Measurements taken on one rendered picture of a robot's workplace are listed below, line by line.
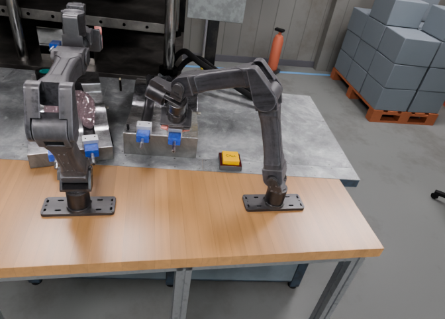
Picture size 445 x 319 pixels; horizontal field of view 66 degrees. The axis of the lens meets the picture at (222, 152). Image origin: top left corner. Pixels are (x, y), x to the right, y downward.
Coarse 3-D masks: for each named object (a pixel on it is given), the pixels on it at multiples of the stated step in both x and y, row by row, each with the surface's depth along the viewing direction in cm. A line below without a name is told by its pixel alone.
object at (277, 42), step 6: (276, 30) 394; (282, 30) 390; (276, 36) 396; (282, 36) 396; (276, 42) 397; (282, 42) 398; (276, 48) 400; (270, 54) 409; (276, 54) 404; (270, 60) 411; (276, 60) 409; (270, 66) 414; (276, 66) 414; (276, 72) 417
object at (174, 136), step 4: (168, 128) 120; (168, 132) 121; (172, 132) 121; (176, 132) 121; (180, 132) 122; (168, 136) 119; (172, 136) 119; (176, 136) 119; (180, 136) 120; (168, 140) 118; (172, 140) 119; (176, 140) 119; (180, 140) 119; (172, 144) 117; (176, 144) 120; (172, 148) 115
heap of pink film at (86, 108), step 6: (78, 90) 139; (78, 96) 135; (84, 96) 131; (90, 96) 131; (78, 102) 128; (84, 102) 127; (90, 102) 128; (48, 108) 122; (54, 108) 122; (78, 108) 127; (84, 108) 126; (90, 108) 127; (78, 114) 125; (84, 114) 124; (90, 114) 125; (84, 120) 124; (90, 120) 125; (90, 126) 124
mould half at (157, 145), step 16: (144, 80) 145; (144, 96) 140; (192, 96) 143; (160, 112) 135; (192, 112) 139; (160, 128) 125; (192, 128) 127; (128, 144) 122; (144, 144) 123; (160, 144) 123; (192, 144) 124
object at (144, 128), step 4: (140, 124) 120; (144, 124) 120; (148, 124) 121; (136, 128) 120; (140, 128) 120; (144, 128) 120; (148, 128) 120; (136, 132) 121; (140, 132) 118; (144, 132) 119; (148, 132) 119; (136, 136) 117; (140, 136) 117; (144, 136) 117; (148, 136) 117; (136, 140) 118; (140, 140) 116; (144, 140) 118; (148, 140) 118; (140, 144) 114; (140, 148) 114
